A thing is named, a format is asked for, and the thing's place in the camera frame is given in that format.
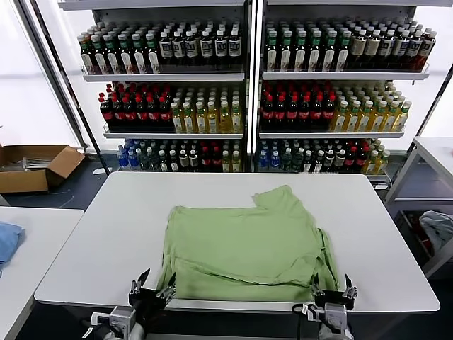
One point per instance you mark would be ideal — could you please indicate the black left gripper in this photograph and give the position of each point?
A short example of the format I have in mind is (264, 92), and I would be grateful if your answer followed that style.
(147, 301)

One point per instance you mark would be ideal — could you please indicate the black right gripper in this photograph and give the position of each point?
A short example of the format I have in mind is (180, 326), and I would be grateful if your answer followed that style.
(332, 297)

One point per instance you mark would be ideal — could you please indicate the light green polo shirt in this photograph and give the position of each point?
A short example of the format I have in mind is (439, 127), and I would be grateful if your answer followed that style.
(240, 248)

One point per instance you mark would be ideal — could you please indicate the black plastic crate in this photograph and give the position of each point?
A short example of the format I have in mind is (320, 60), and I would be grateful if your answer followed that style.
(407, 221)

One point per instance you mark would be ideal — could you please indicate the white cap dark drink bottle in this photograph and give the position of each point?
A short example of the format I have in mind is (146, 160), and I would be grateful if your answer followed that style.
(308, 162)
(173, 162)
(319, 162)
(330, 161)
(340, 161)
(193, 161)
(162, 162)
(183, 161)

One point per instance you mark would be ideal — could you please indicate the clear green water bottle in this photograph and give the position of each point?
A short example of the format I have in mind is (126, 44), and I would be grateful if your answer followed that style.
(287, 161)
(152, 161)
(299, 161)
(142, 161)

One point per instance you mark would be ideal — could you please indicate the crumpled grey white cloth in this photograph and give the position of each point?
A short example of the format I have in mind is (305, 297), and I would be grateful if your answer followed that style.
(437, 225)

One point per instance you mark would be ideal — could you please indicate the blue drink bottle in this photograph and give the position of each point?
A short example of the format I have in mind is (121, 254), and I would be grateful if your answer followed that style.
(132, 161)
(274, 162)
(122, 161)
(262, 162)

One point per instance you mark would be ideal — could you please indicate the white paper scrap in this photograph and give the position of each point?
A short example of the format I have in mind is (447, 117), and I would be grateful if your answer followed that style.
(100, 171)

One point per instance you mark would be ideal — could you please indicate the red cap cola bottle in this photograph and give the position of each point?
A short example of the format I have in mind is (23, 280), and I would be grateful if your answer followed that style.
(130, 115)
(316, 115)
(361, 161)
(267, 115)
(142, 115)
(328, 115)
(304, 115)
(279, 115)
(205, 161)
(292, 115)
(216, 161)
(105, 115)
(153, 115)
(350, 161)
(117, 115)
(164, 115)

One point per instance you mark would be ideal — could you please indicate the white cap yellow tea bottle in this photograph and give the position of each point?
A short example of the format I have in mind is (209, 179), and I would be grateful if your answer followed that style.
(384, 163)
(377, 120)
(365, 120)
(212, 122)
(401, 120)
(226, 163)
(200, 122)
(224, 122)
(188, 122)
(389, 120)
(372, 163)
(352, 120)
(236, 122)
(236, 163)
(340, 120)
(177, 122)

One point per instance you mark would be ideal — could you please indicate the white metal side table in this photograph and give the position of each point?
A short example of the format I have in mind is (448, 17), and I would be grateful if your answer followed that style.
(403, 167)

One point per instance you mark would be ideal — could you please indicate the folded blue cloth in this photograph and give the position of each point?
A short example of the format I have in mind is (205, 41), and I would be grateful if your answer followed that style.
(8, 241)

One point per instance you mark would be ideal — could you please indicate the open brown cardboard box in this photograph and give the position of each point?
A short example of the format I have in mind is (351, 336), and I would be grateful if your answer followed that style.
(21, 180)

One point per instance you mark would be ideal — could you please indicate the silver metal parts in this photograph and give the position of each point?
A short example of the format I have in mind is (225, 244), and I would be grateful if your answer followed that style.
(33, 163)

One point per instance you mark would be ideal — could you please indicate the white metal shelf rack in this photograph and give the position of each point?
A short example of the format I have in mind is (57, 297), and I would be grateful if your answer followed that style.
(163, 77)
(336, 75)

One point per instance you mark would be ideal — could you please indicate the black slanted metal pole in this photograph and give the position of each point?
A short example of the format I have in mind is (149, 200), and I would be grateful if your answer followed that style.
(69, 88)

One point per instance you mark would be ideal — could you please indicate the green cap dark tea bottle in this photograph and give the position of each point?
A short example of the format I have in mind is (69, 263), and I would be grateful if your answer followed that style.
(126, 56)
(140, 56)
(153, 56)
(314, 53)
(99, 56)
(300, 53)
(328, 53)
(272, 53)
(112, 56)
(86, 56)
(286, 53)
(342, 53)

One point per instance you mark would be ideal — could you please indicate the white cap blue label bottle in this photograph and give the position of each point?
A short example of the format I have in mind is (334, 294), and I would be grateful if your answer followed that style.
(386, 46)
(191, 47)
(414, 47)
(178, 47)
(165, 47)
(206, 47)
(233, 46)
(219, 47)
(400, 46)

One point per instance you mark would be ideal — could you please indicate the white cap beige label bottle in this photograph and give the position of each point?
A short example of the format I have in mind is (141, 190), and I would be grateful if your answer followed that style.
(372, 47)
(358, 47)

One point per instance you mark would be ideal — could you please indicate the white cap red tea bottle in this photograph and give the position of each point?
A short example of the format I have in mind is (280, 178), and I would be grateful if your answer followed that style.
(427, 47)

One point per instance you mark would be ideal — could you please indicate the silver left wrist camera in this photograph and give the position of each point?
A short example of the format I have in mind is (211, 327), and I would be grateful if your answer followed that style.
(118, 317)

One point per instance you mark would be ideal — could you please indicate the grey slanted frame beam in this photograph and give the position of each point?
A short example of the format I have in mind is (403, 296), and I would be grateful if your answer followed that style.
(49, 71)

